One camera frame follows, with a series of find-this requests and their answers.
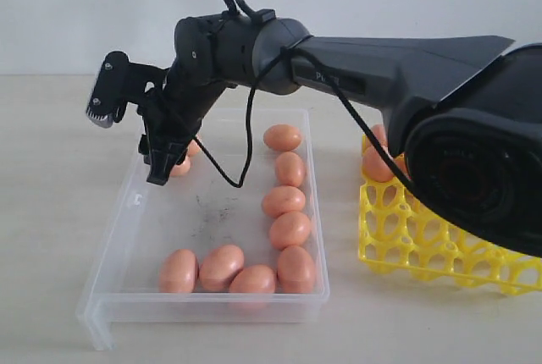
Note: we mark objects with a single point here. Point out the yellow plastic egg tray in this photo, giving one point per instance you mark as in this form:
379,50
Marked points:
397,232

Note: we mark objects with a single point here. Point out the clear plastic tray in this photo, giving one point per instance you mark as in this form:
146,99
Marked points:
218,202

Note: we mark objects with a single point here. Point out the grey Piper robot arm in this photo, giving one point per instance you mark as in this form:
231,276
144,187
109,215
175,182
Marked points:
465,112

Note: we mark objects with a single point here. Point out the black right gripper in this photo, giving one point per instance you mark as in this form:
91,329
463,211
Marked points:
172,112

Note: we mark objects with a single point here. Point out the brown egg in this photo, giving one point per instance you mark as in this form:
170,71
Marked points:
376,169
220,266
179,272
256,279
282,137
193,149
283,199
291,228
181,169
296,270
290,169

